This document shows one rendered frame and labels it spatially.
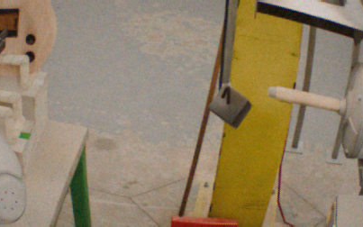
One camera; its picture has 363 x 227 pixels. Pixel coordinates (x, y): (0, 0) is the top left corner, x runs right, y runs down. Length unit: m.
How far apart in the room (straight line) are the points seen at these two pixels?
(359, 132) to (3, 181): 0.92
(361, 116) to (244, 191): 1.45
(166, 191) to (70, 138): 1.36
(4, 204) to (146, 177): 2.50
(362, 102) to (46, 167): 0.89
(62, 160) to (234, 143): 1.06
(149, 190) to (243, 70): 0.93
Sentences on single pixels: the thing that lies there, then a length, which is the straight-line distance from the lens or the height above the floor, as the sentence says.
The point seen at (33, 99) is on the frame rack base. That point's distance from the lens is 1.65.
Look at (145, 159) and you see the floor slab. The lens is 3.27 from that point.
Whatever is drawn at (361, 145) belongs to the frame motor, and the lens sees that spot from 1.39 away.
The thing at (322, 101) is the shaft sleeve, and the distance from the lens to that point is 1.44.
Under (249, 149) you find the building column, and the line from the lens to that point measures 2.59.
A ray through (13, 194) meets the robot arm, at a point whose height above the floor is 1.50.
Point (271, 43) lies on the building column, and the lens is 2.34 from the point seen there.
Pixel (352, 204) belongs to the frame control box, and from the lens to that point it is 1.36.
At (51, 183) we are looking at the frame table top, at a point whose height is 0.93.
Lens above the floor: 1.95
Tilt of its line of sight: 32 degrees down
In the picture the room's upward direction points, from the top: 6 degrees clockwise
